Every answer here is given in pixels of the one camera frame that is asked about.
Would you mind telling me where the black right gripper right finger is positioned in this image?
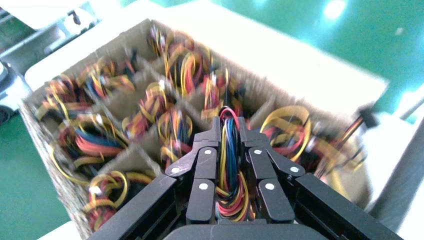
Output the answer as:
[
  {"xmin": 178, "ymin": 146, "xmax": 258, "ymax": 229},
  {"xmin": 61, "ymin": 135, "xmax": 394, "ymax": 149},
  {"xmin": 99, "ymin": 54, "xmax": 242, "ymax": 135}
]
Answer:
[{"xmin": 237, "ymin": 116, "xmax": 403, "ymax": 240}]

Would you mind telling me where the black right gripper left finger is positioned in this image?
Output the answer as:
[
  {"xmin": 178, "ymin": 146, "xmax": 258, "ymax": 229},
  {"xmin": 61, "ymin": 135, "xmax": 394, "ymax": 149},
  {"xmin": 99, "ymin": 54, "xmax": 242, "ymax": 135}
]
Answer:
[{"xmin": 87, "ymin": 115, "xmax": 222, "ymax": 240}]

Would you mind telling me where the divided brown cardboard box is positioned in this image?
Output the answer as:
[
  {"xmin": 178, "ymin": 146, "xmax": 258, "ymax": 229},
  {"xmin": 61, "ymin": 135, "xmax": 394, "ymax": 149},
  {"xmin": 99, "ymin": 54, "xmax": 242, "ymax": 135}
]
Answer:
[{"xmin": 18, "ymin": 0, "xmax": 389, "ymax": 240}]

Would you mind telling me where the white pipe rail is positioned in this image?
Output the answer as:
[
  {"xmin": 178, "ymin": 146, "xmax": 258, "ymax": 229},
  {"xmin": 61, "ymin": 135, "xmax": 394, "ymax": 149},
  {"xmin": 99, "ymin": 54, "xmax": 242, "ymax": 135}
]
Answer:
[{"xmin": 365, "ymin": 119, "xmax": 424, "ymax": 233}]

